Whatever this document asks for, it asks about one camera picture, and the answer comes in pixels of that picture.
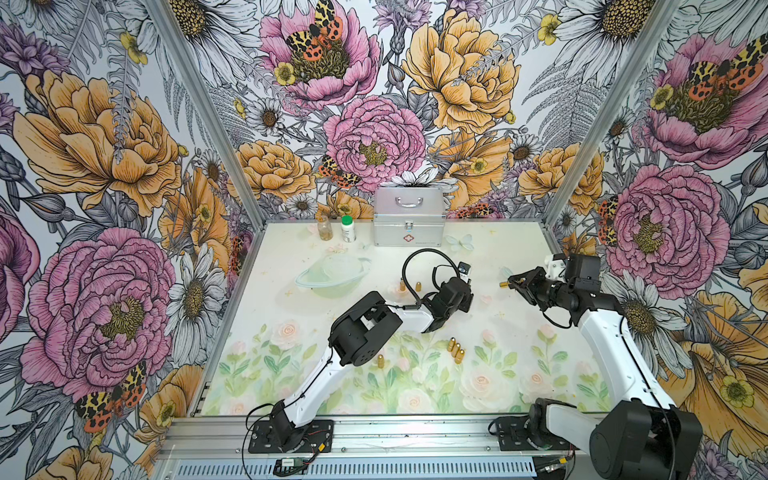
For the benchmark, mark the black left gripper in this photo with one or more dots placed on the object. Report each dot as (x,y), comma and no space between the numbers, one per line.
(464,306)

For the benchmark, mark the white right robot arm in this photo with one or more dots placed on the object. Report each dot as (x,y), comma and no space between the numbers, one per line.
(644,435)

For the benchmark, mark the white bottle green cap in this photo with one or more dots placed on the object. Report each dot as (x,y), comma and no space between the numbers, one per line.
(348,229)

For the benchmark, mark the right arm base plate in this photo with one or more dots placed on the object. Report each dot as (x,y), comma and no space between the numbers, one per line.
(514,433)

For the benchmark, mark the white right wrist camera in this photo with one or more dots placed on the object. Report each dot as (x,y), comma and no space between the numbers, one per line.
(555,266)

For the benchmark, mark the silver aluminium first aid case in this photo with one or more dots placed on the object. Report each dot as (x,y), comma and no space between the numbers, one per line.
(409,217)

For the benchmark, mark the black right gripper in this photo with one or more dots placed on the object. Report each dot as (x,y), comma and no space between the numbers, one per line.
(527,287)

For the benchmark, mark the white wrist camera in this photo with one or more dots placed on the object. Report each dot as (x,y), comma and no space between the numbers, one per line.
(464,271)
(555,266)

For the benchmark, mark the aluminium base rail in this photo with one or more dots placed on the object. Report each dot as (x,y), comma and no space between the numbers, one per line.
(461,447)

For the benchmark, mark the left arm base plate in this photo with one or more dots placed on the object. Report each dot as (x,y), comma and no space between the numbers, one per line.
(266,439)

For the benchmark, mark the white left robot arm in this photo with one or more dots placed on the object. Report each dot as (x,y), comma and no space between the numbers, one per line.
(355,338)

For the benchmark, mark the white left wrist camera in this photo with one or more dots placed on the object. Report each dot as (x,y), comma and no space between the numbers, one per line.
(464,271)

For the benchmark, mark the gold lipstick pair lower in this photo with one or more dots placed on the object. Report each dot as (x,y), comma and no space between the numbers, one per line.
(458,353)

